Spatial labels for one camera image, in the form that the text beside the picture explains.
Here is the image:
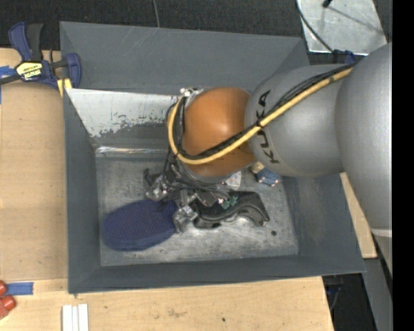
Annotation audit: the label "black curved plastic tool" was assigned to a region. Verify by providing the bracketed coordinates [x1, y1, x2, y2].
[192, 190, 272, 230]

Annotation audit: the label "blue and cream toy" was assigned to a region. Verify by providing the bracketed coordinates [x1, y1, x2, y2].
[250, 161, 281, 188]

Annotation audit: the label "dark blue oval sponge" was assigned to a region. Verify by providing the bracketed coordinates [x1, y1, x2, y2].
[101, 198, 179, 252]

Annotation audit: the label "grey metal bin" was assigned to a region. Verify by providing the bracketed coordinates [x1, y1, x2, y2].
[58, 21, 367, 294]

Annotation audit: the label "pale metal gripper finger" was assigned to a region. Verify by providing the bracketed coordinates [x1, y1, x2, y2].
[172, 201, 199, 234]
[144, 175, 170, 201]

